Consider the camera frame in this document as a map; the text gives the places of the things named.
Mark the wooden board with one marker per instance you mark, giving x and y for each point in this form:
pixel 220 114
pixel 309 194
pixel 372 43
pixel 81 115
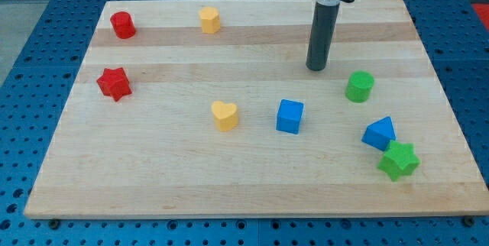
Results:
pixel 157 153

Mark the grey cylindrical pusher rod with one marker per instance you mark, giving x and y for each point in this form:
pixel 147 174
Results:
pixel 322 30

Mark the red cylinder block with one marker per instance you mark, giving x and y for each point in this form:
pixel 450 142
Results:
pixel 123 25

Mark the green star block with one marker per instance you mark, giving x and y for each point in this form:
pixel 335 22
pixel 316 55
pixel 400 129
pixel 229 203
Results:
pixel 399 159

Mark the green cylinder block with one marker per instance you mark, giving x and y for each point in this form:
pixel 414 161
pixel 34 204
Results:
pixel 359 86

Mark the yellow hexagon block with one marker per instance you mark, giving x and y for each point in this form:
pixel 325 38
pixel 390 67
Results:
pixel 210 20

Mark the blue cube block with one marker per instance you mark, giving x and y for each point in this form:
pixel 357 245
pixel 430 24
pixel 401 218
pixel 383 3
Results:
pixel 289 116

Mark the red star block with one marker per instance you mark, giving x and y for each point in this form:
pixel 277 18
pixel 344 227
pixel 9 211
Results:
pixel 114 83

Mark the yellow heart block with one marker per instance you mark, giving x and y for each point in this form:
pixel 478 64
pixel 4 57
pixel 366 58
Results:
pixel 225 115

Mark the blue triangle block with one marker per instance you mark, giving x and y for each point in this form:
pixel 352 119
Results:
pixel 380 133

